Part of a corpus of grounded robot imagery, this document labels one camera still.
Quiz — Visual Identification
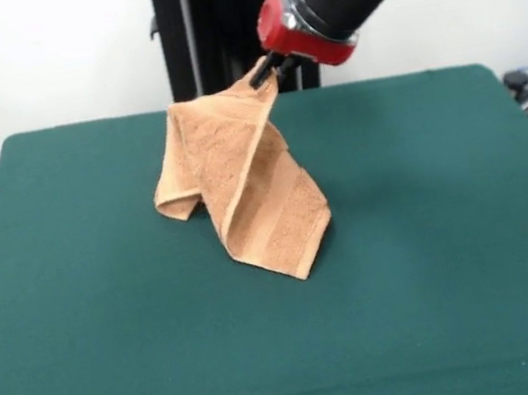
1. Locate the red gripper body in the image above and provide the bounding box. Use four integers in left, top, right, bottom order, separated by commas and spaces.
252, 0, 362, 78

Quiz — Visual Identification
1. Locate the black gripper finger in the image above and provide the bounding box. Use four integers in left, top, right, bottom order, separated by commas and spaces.
271, 52, 301, 80
243, 51, 285, 91

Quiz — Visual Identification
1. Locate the tan terry towel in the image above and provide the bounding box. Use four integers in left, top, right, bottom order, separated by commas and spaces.
134, 65, 345, 304

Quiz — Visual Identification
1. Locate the dark green table cloth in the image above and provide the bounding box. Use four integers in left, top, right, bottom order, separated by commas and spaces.
0, 47, 528, 395

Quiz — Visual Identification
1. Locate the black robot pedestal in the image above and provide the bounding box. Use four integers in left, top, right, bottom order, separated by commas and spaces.
141, 0, 338, 114

